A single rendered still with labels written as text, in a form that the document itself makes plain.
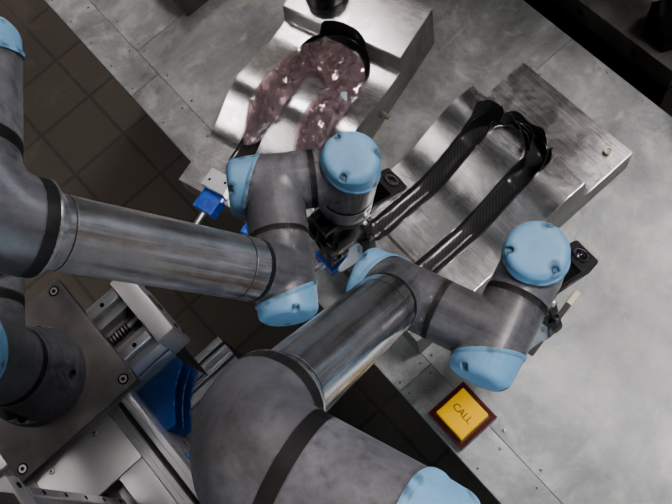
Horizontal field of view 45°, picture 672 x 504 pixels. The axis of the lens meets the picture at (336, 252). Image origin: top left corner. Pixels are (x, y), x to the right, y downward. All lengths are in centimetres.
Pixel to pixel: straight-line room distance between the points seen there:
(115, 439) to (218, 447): 76
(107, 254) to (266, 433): 30
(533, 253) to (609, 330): 53
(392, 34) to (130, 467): 88
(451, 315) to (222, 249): 27
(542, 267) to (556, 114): 62
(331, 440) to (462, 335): 37
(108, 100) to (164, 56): 103
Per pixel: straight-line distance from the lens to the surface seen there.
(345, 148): 99
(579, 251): 116
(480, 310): 92
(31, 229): 76
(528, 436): 139
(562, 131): 149
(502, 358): 91
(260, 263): 91
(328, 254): 119
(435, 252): 137
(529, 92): 153
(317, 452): 58
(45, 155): 278
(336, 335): 75
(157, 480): 131
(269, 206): 98
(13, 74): 82
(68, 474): 137
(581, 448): 139
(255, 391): 62
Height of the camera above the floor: 217
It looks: 68 degrees down
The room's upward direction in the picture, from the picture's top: 24 degrees counter-clockwise
